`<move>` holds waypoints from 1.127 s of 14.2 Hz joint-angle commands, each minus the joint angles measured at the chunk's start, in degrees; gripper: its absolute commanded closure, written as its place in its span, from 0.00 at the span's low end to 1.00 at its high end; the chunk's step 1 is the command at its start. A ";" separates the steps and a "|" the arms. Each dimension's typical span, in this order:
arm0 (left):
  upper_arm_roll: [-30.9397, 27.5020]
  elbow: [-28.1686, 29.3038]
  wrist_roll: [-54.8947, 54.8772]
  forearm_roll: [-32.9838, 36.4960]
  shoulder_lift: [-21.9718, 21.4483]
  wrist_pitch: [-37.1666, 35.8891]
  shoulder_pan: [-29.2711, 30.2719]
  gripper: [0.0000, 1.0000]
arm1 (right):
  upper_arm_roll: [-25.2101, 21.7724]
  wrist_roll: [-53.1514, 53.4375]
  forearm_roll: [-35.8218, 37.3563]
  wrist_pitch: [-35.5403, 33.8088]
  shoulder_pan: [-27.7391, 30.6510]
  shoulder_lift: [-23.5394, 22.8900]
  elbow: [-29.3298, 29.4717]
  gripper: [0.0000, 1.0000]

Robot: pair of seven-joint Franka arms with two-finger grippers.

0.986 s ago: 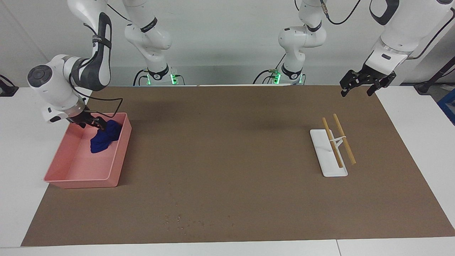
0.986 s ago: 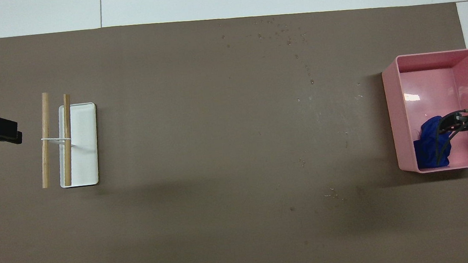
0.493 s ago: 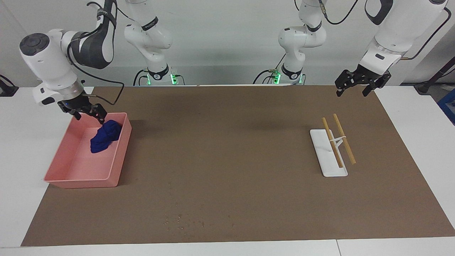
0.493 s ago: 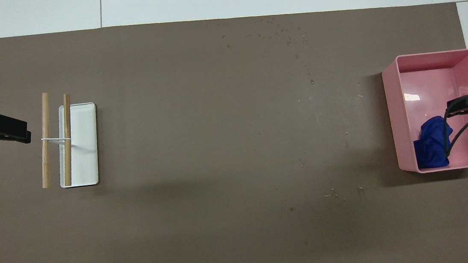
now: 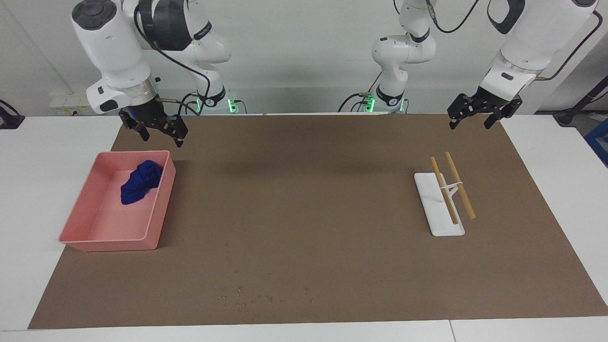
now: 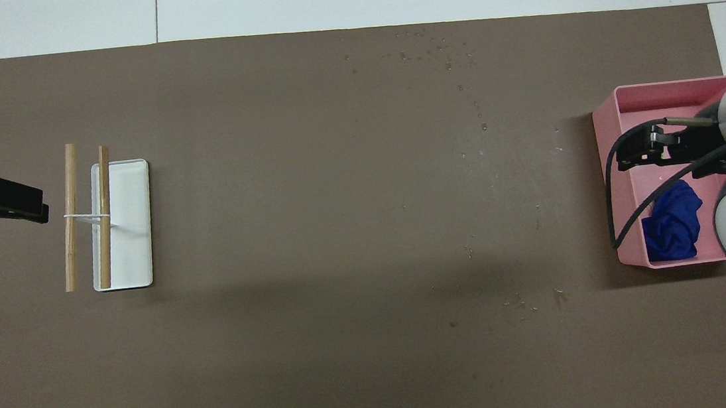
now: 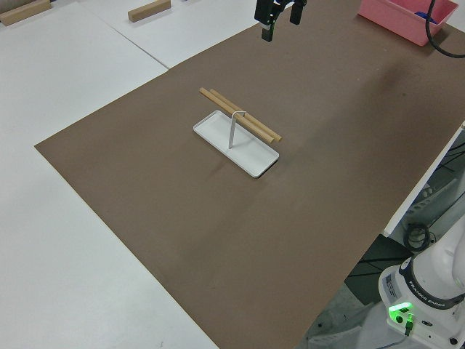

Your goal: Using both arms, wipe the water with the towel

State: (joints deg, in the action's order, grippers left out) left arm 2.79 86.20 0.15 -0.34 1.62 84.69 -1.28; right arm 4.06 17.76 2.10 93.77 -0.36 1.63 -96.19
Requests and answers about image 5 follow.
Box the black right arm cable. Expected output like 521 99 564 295
134 0 212 115

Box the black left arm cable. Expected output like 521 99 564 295
425 0 604 81

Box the black stand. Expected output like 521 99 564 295
553 76 608 126

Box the brown table mat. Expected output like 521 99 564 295
28 114 608 330

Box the black base cable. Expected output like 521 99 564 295
338 71 380 113

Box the blue box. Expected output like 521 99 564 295
584 119 608 167

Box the pink plastic bin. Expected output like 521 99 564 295
58 150 176 252

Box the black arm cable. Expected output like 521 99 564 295
134 0 212 115
425 0 604 81

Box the white wall power strip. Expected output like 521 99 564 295
50 93 95 116

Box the wooden rack rod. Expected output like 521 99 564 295
445 152 476 220
430 158 459 225

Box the black clamp with cable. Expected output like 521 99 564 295
0 100 25 130

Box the white rack base tray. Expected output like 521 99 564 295
414 172 466 237

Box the blue towel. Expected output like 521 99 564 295
121 160 165 205

